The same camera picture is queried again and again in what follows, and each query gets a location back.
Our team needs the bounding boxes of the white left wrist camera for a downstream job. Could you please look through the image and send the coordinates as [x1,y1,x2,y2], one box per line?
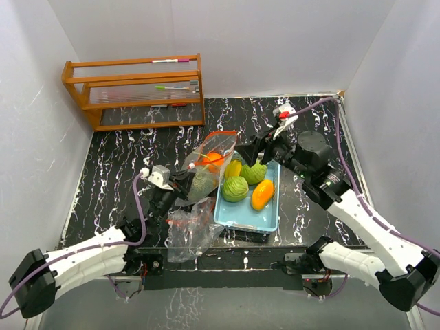
[140,165,173,190]

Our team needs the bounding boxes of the netted green melon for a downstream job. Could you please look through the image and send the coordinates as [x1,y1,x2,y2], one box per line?
[188,170,218,203]

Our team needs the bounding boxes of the wooden shelf rack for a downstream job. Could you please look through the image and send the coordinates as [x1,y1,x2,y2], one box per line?
[61,54,206,132]

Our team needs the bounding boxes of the green cabbage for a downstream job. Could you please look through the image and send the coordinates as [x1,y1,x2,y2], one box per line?
[221,176,249,203]
[240,161,267,185]

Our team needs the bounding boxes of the light blue plastic basket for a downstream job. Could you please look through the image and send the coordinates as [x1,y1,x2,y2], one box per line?
[214,161,281,234]

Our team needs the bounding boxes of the pink white marker pen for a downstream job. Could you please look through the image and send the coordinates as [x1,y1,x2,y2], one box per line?
[151,58,190,64]

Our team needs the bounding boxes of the orange fruit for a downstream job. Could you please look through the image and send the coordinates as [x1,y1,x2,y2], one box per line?
[203,152,223,174]

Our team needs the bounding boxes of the clear orange-zip bag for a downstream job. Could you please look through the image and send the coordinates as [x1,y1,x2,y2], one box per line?
[178,131,237,206]
[164,197,224,263]

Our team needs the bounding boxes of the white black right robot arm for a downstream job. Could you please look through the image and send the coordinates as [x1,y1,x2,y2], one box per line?
[235,131,439,311]

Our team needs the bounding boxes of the yellow starfruit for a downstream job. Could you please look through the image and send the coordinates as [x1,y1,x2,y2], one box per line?
[225,159,242,179]

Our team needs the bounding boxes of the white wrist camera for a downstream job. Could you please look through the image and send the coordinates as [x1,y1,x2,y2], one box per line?
[140,165,173,190]
[272,102,298,140]

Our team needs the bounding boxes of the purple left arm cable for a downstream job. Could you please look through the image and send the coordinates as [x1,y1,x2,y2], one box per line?
[0,171,149,317]

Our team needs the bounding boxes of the green capped marker pen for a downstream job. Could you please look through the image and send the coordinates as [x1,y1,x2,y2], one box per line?
[155,85,190,91]

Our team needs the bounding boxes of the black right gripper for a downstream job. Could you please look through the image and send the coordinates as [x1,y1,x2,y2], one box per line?
[234,124,309,180]

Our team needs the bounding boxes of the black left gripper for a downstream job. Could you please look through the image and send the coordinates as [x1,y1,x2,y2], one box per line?
[149,168,197,228]

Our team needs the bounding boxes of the orange yellow mango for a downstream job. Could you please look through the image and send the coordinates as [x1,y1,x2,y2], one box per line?
[251,179,275,211]

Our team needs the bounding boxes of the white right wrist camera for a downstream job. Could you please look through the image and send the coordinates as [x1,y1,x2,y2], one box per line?
[272,102,298,140]

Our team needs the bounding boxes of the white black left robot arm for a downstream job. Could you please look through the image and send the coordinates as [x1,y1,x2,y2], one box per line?
[1,173,193,319]

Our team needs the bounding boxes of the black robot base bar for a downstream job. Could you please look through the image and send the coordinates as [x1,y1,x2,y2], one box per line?
[111,246,343,290]

